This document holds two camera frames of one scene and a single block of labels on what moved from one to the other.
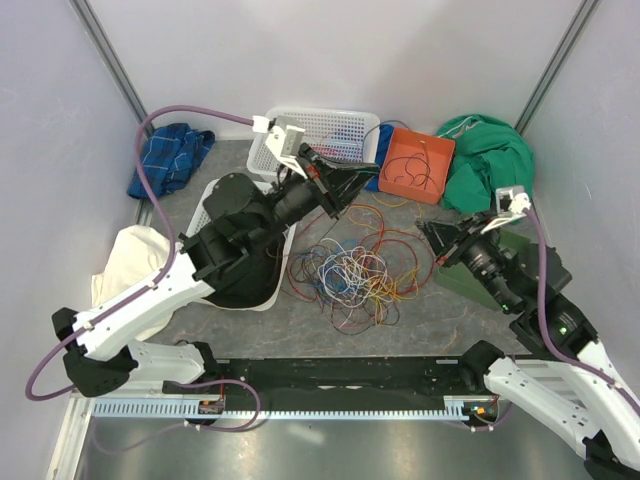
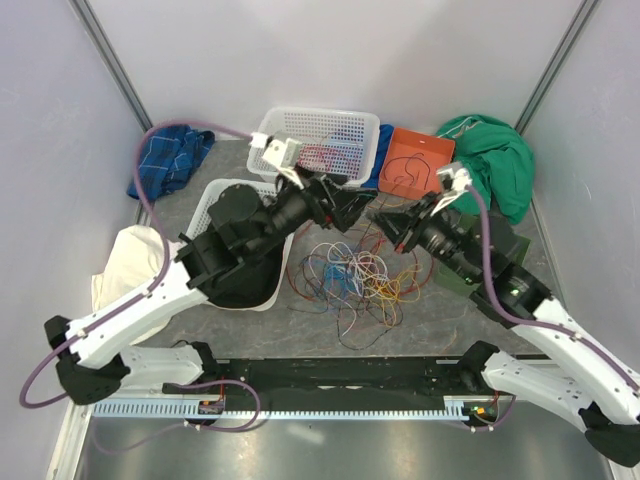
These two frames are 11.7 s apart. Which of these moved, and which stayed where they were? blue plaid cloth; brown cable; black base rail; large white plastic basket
Moved: brown cable
Stayed: large white plastic basket; blue plaid cloth; black base rail
